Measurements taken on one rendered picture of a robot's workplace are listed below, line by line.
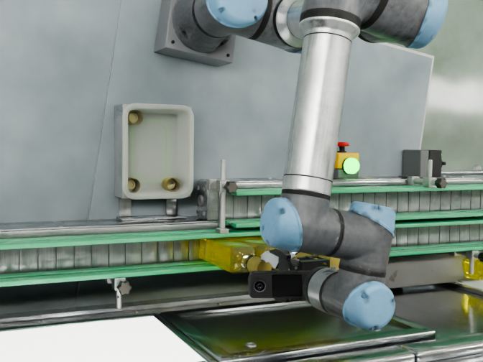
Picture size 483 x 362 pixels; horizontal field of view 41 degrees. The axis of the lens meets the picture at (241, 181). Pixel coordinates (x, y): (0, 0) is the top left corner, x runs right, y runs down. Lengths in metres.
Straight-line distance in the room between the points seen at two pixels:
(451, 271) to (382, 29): 1.05
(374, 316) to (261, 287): 0.23
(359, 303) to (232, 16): 0.67
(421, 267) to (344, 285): 0.89
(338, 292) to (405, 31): 0.43
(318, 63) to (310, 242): 0.27
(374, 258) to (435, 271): 0.93
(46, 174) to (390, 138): 0.99
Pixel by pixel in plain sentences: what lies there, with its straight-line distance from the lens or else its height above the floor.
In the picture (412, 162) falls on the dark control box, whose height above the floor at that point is 0.80.
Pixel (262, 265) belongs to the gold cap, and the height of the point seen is 1.17.
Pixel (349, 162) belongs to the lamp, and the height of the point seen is 0.85.
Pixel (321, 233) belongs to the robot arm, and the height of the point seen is 1.50.
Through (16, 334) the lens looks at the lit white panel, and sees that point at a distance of 1.33.
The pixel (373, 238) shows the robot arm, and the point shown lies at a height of 1.50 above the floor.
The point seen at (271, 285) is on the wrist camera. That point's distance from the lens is 1.14.
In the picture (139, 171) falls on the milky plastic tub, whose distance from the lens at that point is 1.59.
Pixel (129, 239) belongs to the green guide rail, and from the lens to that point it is 1.39.
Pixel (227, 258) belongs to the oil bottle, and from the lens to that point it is 1.38.
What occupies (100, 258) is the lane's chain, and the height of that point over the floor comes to 0.88.
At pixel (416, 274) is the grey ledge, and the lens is 1.89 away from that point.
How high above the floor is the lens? 2.30
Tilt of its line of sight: 65 degrees down
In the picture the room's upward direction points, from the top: 98 degrees clockwise
